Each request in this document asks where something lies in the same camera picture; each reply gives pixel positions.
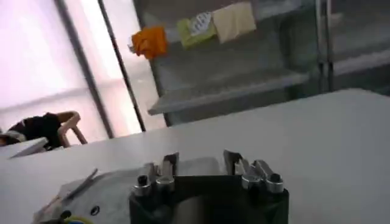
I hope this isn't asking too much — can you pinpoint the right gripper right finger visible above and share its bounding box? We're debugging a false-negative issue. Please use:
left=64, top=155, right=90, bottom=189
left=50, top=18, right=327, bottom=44
left=224, top=149, right=285, bottom=195

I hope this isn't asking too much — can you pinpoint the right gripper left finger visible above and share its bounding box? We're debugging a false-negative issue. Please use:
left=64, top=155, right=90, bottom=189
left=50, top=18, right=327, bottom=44
left=132, top=152, right=180, bottom=197

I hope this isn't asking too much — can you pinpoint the wooden chair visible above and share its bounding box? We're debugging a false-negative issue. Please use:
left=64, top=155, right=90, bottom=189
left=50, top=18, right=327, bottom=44
left=56, top=111, right=88, bottom=149

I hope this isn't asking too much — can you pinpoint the grey metal shelf rack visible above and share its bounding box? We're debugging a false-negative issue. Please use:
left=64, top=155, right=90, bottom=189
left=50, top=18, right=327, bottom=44
left=127, top=0, right=390, bottom=127

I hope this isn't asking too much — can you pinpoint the grey window frame bar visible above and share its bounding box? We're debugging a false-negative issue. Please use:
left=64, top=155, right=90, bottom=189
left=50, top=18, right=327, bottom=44
left=54, top=0, right=115, bottom=139

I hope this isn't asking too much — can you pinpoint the black window frame bar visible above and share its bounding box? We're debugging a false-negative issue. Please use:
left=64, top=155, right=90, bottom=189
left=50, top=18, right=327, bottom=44
left=97, top=0, right=146, bottom=132

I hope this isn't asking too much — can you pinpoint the grey printed t-shirt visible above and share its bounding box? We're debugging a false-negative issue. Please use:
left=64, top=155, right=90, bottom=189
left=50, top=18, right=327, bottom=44
left=32, top=156, right=225, bottom=224

